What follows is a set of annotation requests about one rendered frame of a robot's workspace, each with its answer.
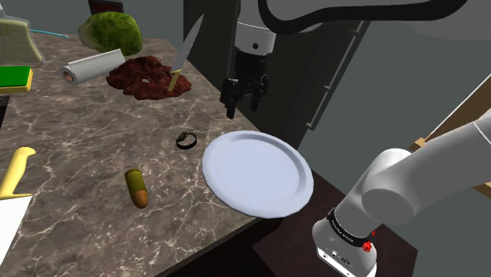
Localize green lettuce head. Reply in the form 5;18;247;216
77;10;144;57

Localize dark red crumpled cloth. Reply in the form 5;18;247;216
105;55;192;101

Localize green and yellow sponge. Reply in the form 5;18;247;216
0;65;35;95

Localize thin blue stick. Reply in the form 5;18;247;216
30;28;70;39

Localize slim knife with yellow handle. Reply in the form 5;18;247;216
167;13;205;94

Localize broad knife with yellow handle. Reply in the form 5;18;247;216
0;146;38;263

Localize clear container with yellow content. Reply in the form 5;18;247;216
0;9;46;65

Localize white round plate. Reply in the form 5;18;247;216
201;130;315;220

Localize wooden furniture piece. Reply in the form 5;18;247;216
408;72;491;200

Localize white paper towel roll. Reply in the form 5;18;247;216
59;48;127;87

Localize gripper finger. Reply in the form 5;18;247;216
250;74;270;113
219;77;244;120

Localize black ring band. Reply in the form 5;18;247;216
175;131;198;151

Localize dark reddish framed panel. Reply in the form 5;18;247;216
87;0;125;17

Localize olive and orange capsule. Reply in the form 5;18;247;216
124;168;150;210

